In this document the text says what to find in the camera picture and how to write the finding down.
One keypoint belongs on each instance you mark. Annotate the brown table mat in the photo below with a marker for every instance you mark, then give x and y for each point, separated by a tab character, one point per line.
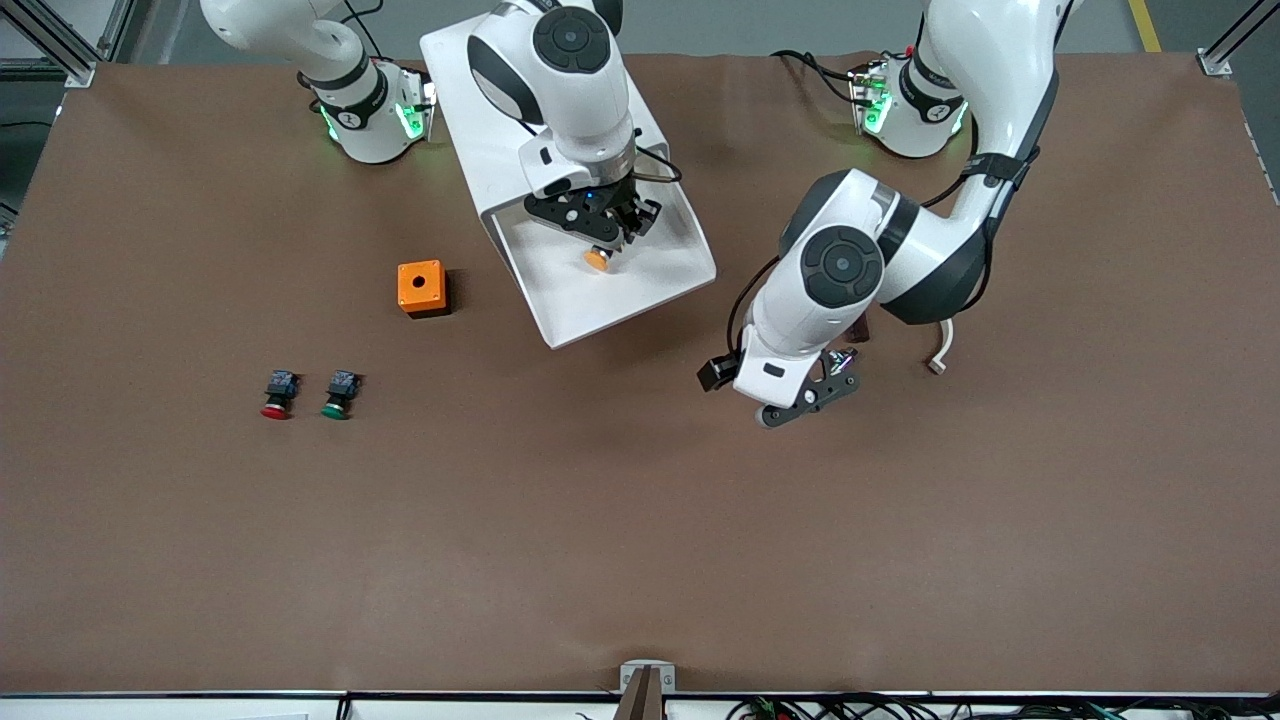
600	520

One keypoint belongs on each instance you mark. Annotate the white plastic drawer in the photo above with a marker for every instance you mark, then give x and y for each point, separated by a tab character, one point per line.
600	300

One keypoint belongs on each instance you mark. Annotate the white semicircular pipe clamp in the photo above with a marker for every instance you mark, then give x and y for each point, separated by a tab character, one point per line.
942	350

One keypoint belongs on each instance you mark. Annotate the red mushroom push button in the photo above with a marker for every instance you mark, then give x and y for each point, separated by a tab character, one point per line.
278	395

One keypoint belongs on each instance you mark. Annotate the orange button enclosure box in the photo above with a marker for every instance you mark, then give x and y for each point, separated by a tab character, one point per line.
420	285

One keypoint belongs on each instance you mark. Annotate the yellow mushroom push button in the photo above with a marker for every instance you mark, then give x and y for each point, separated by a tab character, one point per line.
598	260

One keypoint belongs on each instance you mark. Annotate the green mushroom push button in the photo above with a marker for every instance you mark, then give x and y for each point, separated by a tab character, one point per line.
340	395

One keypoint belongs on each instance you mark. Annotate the aluminium frame post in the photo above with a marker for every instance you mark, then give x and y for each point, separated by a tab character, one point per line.
1215	62
78	70

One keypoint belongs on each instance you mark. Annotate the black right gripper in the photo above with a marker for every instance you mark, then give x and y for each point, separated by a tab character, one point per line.
622	212

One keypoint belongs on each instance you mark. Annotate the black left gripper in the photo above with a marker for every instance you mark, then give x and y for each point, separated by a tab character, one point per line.
831	360

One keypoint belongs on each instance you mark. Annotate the dark brown cylinder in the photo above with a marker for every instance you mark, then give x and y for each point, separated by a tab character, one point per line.
860	332

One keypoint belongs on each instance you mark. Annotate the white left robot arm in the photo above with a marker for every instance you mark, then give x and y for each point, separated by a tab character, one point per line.
790	330

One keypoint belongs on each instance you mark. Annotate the grey metal table bracket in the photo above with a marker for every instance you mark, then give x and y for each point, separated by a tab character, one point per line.
630	678

